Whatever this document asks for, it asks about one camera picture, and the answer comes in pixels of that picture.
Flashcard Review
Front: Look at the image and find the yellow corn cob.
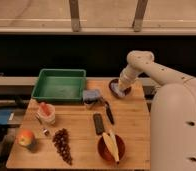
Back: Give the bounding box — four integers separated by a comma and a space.
102, 131, 120, 163

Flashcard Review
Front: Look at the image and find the green plastic tray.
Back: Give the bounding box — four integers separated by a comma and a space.
31, 69, 86, 103

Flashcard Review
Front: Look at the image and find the right metal window post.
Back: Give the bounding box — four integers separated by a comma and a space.
132, 0, 148, 32

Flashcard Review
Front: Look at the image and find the small metal object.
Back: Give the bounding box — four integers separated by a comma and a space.
43, 129, 50, 136

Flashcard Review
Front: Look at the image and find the bunch of dark grapes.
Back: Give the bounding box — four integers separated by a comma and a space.
52, 128, 72, 165

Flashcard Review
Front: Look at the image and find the light blue towel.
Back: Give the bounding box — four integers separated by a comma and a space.
111, 83, 127, 98

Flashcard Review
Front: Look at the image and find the red yellow apple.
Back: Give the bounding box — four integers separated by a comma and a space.
17, 130, 35, 147

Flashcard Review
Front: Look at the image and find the red bowl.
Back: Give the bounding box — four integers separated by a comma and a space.
97, 135, 125, 163

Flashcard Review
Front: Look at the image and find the black remote control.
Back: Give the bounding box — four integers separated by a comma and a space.
93, 113, 105, 135

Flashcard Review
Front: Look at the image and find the purple bowl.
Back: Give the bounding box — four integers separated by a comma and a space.
109, 79, 131, 98

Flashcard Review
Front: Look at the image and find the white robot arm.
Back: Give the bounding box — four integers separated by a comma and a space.
118, 51, 196, 171

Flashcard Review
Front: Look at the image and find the metal window post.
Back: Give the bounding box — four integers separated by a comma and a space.
132, 0, 148, 32
69, 0, 81, 32

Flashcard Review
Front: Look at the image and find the black handled knife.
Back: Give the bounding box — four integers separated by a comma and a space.
104, 101, 114, 125

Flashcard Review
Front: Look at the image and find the clear cup with orange item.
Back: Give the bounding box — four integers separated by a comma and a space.
37, 102, 55, 124

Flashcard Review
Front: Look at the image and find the blue object at left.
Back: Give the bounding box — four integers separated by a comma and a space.
0, 109, 22, 125

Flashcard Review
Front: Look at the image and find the left metal window post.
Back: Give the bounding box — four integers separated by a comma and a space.
69, 0, 81, 32

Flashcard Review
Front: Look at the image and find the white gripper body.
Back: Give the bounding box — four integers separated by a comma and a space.
118, 65, 139, 91

